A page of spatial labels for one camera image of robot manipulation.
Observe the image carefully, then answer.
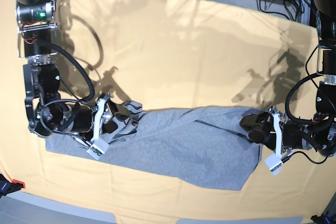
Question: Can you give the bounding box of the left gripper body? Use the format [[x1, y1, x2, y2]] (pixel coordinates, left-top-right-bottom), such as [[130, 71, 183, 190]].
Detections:
[[262, 106, 310, 160]]

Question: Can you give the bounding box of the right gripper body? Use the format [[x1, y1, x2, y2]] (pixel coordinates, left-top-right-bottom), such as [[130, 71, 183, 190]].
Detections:
[[62, 93, 118, 143]]

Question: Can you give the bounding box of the grey t-shirt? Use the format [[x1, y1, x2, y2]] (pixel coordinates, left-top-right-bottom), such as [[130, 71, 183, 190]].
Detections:
[[46, 104, 265, 192]]

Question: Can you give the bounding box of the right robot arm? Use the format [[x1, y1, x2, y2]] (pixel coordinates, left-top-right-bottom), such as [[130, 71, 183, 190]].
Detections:
[[15, 0, 140, 146]]

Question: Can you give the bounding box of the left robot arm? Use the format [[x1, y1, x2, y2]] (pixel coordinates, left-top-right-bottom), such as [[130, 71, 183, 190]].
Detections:
[[239, 0, 335, 162]]

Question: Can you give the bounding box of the yellow table cloth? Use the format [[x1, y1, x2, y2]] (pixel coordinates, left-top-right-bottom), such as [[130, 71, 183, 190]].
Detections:
[[1, 0, 335, 223]]

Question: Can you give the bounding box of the black clamp right corner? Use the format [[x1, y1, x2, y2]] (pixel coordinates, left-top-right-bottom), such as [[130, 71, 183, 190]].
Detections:
[[311, 215, 334, 224]]

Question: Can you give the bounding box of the red and black clamp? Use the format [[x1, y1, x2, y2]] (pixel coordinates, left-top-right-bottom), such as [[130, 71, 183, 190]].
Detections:
[[0, 174, 26, 198]]

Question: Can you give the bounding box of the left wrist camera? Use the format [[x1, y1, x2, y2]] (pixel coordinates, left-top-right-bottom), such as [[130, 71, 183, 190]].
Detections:
[[265, 153, 283, 175]]

